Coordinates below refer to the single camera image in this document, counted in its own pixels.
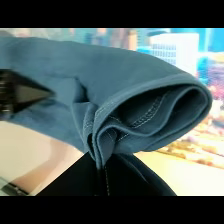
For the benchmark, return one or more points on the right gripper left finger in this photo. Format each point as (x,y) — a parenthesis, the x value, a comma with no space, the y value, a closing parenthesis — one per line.
(78,180)

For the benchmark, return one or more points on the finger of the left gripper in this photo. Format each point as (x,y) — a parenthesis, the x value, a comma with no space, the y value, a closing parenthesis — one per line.
(31,95)

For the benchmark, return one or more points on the blue T-shirt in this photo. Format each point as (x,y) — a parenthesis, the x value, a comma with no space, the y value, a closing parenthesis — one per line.
(120,73)

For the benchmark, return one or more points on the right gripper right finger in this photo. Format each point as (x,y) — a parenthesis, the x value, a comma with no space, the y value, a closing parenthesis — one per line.
(136,180)

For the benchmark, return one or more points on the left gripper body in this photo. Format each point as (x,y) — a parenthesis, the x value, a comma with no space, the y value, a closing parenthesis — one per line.
(6,93)

